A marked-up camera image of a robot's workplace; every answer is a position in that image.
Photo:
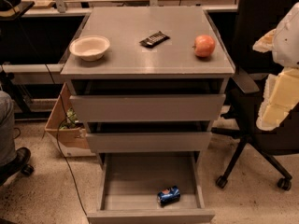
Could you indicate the cardboard box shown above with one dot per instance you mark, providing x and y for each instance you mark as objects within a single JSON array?
[{"x": 64, "y": 129}]

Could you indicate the red apple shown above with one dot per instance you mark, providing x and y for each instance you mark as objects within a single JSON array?
[{"x": 204, "y": 46}]

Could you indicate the grey top drawer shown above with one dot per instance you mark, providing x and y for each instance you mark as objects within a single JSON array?
[{"x": 112, "y": 100}]

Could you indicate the black chair caster left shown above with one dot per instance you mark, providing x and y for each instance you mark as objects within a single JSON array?
[{"x": 27, "y": 169}]

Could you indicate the grey bottom drawer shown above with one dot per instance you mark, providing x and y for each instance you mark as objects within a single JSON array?
[{"x": 130, "y": 184}]

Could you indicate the black office chair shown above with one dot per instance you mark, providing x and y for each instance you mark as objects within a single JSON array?
[{"x": 253, "y": 19}]

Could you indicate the person leg in jeans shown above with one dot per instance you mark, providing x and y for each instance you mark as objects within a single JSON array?
[{"x": 7, "y": 145}]

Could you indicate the dark snack bar wrapper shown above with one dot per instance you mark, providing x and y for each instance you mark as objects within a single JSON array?
[{"x": 154, "y": 40}]

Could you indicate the grey middle drawer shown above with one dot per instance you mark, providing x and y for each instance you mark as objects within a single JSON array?
[{"x": 148, "y": 137}]

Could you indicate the black shoe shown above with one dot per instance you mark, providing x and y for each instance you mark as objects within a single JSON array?
[{"x": 22, "y": 158}]

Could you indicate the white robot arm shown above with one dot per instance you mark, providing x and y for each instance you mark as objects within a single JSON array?
[{"x": 286, "y": 40}]

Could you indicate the grey drawer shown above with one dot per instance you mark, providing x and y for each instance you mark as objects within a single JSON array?
[
  {"x": 148, "y": 137},
  {"x": 112, "y": 100},
  {"x": 130, "y": 184}
]

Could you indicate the white paper bowl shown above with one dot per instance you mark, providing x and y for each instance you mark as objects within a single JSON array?
[{"x": 90, "y": 47}]

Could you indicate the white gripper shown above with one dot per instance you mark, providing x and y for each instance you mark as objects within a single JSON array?
[{"x": 289, "y": 42}]

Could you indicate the blue pepsi can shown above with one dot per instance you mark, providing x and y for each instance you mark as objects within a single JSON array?
[{"x": 169, "y": 195}]

